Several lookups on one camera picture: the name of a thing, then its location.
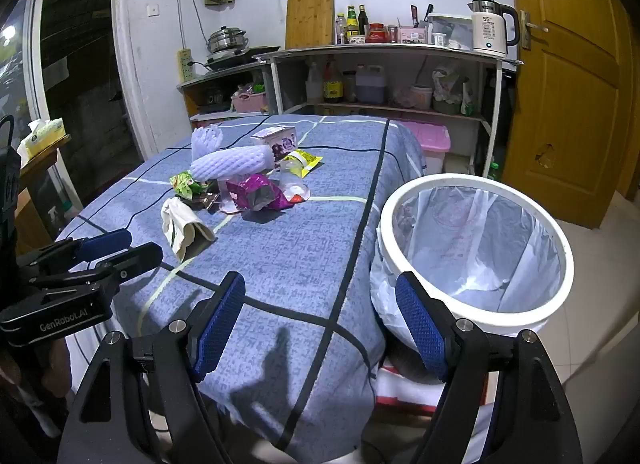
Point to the yellow tissue box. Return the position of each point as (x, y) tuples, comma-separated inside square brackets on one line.
[(42, 136)]

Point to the crumpled plastic bags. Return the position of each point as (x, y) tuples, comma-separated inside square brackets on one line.
[(447, 86)]

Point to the large white foam fruit net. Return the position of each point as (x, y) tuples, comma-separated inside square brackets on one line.
[(235, 161)]

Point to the purple snack bag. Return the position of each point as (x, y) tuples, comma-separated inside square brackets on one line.
[(252, 194)]

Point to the white plastic bottle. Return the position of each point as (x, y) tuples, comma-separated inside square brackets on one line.
[(314, 86)]

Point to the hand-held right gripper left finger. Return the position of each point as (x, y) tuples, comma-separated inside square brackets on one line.
[(220, 326)]

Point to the low white shelf unit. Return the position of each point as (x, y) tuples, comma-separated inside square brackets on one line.
[(200, 88)]

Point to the wooden cutting board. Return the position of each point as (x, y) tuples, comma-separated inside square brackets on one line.
[(310, 18)]

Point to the pink white drink carton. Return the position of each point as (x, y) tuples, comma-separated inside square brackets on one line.
[(227, 196)]

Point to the red white cardboard box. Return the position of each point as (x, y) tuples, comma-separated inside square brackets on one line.
[(400, 389)]

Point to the yellow wooden door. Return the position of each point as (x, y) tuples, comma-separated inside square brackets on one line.
[(575, 93)]

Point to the white plastic tub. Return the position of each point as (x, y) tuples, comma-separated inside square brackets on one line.
[(421, 97)]

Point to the clear plastic cup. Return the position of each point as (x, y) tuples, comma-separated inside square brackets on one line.
[(292, 178)]

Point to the clear plastic bottle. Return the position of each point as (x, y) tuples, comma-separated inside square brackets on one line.
[(341, 31)]

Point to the white kitchen shelf unit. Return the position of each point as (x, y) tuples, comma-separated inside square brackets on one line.
[(395, 111)]

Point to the blue checked tablecloth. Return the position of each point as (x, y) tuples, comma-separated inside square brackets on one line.
[(300, 254)]

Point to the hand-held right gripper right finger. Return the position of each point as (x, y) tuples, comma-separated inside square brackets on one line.
[(420, 329)]

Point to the yellow green oil bottle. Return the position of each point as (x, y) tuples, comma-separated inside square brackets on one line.
[(353, 21)]

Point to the pink plastic storage box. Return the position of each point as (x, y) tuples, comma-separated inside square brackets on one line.
[(427, 141)]

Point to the pink knife holder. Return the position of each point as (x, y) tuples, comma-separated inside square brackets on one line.
[(411, 35)]

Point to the green white bottle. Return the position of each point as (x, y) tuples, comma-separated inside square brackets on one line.
[(467, 101)]

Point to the white electric kettle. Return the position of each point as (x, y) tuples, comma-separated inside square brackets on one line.
[(490, 28)]

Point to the clear plastic storage container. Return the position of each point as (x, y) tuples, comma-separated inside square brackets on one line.
[(450, 28)]

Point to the wooden side table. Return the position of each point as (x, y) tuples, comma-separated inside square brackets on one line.
[(45, 178)]

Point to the red lid jar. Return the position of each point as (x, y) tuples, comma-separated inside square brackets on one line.
[(376, 33)]

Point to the green snack wrapper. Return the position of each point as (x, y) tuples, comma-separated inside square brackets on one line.
[(187, 183)]

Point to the clear plastic bin liner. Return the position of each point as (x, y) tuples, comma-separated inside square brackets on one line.
[(475, 244)]

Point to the yellow power strip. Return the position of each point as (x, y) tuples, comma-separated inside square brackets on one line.
[(186, 66)]

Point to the dark sauce bottle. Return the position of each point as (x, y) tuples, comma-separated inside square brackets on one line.
[(363, 21)]

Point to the dark glass jar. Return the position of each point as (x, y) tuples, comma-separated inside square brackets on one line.
[(349, 88)]

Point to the purple liquid jug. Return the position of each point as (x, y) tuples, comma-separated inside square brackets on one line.
[(371, 86)]

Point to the pink plastic basket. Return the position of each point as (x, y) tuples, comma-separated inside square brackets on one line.
[(247, 102)]

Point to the beige green paper wrapper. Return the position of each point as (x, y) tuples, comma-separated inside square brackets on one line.
[(182, 226)]

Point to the yellow snack wrapper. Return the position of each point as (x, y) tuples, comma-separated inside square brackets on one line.
[(306, 161)]

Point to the soy sauce bottle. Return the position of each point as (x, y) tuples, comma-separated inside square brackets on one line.
[(332, 83)]

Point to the small white foam fruit net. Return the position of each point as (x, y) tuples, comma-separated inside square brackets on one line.
[(206, 141)]

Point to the white wall switch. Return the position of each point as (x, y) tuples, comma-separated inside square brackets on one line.
[(152, 9)]

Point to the steel steamer pot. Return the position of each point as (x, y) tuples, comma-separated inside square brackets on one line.
[(226, 38)]

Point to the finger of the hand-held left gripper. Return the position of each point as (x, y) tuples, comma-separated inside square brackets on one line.
[(107, 241), (142, 256)]

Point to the white round trash bin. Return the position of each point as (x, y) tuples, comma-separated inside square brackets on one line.
[(500, 316)]

